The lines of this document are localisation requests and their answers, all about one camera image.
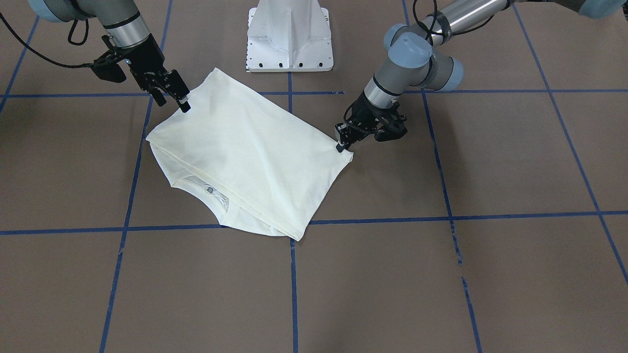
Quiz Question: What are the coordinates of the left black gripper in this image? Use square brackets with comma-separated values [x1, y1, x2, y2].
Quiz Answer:
[335, 93, 378, 152]

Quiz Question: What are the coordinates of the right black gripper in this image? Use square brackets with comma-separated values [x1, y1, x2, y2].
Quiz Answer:
[127, 35, 191, 113]

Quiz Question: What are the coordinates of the cream long sleeve cat shirt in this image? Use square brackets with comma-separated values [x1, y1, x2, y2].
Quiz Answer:
[146, 68, 354, 241]

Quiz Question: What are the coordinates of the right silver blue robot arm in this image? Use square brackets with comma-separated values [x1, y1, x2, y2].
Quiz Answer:
[28, 0, 190, 113]

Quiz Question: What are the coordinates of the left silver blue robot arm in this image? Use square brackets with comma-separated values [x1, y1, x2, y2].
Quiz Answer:
[334, 0, 517, 153]

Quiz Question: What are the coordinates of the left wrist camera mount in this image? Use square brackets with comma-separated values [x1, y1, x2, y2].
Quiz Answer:
[371, 101, 407, 142]

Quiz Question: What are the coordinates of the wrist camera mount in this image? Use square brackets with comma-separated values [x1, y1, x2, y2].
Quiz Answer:
[371, 101, 407, 142]
[90, 47, 131, 83]

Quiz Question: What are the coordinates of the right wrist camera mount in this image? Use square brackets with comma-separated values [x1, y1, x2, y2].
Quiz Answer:
[90, 47, 131, 83]

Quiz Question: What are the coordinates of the white pedestal column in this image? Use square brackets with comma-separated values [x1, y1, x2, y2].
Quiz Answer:
[245, 0, 334, 73]

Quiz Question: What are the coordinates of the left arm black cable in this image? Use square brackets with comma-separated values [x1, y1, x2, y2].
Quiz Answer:
[412, 0, 496, 47]

